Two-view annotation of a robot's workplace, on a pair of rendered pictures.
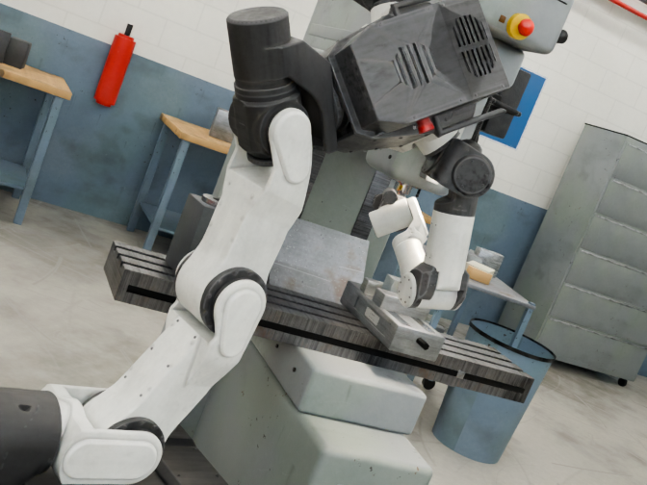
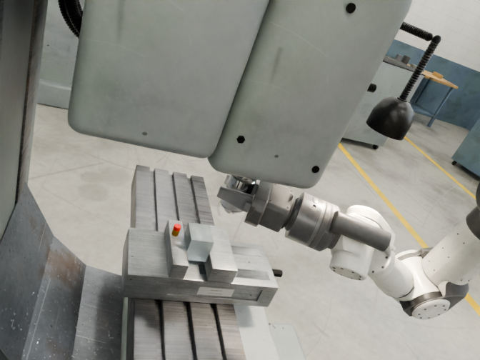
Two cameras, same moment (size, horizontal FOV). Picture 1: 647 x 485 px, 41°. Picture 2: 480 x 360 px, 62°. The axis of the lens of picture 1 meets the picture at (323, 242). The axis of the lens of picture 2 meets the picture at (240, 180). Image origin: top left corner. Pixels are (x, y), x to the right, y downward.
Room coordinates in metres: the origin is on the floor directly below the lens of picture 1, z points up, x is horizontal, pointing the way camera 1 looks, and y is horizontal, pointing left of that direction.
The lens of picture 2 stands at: (2.31, 0.49, 1.59)
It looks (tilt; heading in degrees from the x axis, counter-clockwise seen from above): 28 degrees down; 272
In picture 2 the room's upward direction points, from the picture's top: 22 degrees clockwise
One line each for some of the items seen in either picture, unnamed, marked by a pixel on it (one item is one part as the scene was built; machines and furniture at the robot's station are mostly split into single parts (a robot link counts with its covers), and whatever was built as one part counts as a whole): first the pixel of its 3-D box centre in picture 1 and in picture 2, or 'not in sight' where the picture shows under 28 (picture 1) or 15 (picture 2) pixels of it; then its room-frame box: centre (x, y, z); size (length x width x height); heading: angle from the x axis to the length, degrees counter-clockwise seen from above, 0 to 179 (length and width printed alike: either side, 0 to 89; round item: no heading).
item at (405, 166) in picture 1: (427, 125); (286, 66); (2.33, -0.14, 1.47); 0.21 x 0.19 x 0.32; 115
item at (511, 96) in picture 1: (492, 98); not in sight; (2.74, -0.32, 1.62); 0.20 x 0.09 x 0.21; 25
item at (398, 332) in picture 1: (392, 312); (202, 261); (2.34, -0.25, 0.96); 0.35 x 0.15 x 0.11; 25
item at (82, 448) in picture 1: (95, 434); not in sight; (1.58, 0.27, 0.68); 0.21 x 0.20 x 0.13; 131
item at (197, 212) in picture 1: (223, 242); not in sight; (2.16, 0.24, 1.01); 0.22 x 0.12 x 0.20; 123
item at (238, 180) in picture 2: not in sight; (243, 178); (2.32, -0.14, 1.26); 0.05 x 0.05 x 0.01
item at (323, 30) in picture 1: (380, 40); not in sight; (2.78, 0.07, 1.66); 0.80 x 0.23 x 0.20; 25
